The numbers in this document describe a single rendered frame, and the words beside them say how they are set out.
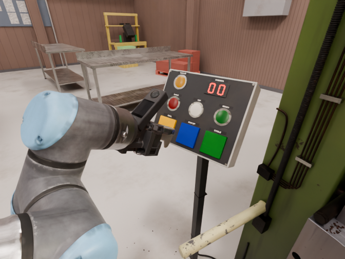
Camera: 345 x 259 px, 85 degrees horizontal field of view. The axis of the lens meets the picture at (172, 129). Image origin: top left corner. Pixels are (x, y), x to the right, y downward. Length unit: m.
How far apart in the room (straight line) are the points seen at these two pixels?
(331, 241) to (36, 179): 0.63
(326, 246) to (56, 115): 0.65
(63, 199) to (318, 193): 0.77
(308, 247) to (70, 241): 0.60
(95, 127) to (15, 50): 8.17
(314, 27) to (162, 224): 1.46
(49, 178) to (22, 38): 8.16
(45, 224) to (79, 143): 0.12
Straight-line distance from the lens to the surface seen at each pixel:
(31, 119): 0.35
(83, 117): 0.32
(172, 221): 1.65
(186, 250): 0.81
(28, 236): 0.25
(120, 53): 3.75
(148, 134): 0.46
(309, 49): 0.75
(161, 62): 5.97
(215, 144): 0.63
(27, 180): 0.37
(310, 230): 0.66
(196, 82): 0.70
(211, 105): 0.66
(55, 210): 0.28
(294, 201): 0.92
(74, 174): 0.36
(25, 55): 8.49
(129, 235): 1.62
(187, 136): 0.67
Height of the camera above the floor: 1.35
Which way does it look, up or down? 29 degrees down
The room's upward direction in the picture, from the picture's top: straight up
